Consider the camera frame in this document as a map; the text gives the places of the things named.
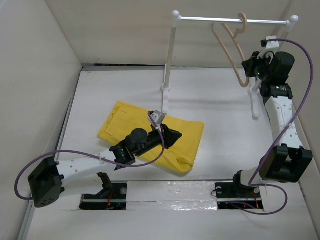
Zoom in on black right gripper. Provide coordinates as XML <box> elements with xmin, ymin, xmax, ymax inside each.
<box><xmin>242</xmin><ymin>50</ymin><xmax>273</xmax><ymax>82</ymax></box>

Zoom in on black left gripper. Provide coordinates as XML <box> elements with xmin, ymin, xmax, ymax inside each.
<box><xmin>134</xmin><ymin>123</ymin><xmax>181</xmax><ymax>158</ymax></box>

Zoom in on beige plastic hanger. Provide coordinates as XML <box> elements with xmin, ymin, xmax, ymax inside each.
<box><xmin>211</xmin><ymin>12</ymin><xmax>251</xmax><ymax>88</ymax></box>

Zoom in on yellow trousers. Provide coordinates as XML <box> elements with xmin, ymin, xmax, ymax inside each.
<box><xmin>97</xmin><ymin>100</ymin><xmax>206</xmax><ymax>174</ymax></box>

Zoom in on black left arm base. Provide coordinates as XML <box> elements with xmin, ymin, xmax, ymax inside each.
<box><xmin>79</xmin><ymin>172</ymin><xmax>128</xmax><ymax>211</ymax></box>

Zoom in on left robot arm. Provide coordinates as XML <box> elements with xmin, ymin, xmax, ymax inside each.
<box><xmin>28</xmin><ymin>124</ymin><xmax>183</xmax><ymax>208</ymax></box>

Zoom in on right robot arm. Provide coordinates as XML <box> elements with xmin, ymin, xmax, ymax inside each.
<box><xmin>231</xmin><ymin>51</ymin><xmax>313</xmax><ymax>197</ymax></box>

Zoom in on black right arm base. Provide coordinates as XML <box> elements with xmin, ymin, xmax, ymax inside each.
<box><xmin>211</xmin><ymin>171</ymin><xmax>264</xmax><ymax>210</ymax></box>

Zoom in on white clothes rack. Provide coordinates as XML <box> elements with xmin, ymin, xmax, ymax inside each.
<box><xmin>161</xmin><ymin>10</ymin><xmax>299</xmax><ymax>115</ymax></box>

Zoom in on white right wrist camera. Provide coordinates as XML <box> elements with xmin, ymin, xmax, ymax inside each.
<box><xmin>258</xmin><ymin>35</ymin><xmax>280</xmax><ymax>58</ymax></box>

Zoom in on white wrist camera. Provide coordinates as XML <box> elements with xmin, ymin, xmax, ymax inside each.
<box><xmin>258</xmin><ymin>35</ymin><xmax>280</xmax><ymax>58</ymax></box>
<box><xmin>148</xmin><ymin>110</ymin><xmax>166</xmax><ymax>130</ymax></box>

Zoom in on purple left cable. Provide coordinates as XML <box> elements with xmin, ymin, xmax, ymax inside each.
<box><xmin>14</xmin><ymin>112</ymin><xmax>166</xmax><ymax>201</ymax></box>

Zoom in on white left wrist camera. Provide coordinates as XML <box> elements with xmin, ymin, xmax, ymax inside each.
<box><xmin>148</xmin><ymin>110</ymin><xmax>166</xmax><ymax>130</ymax></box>

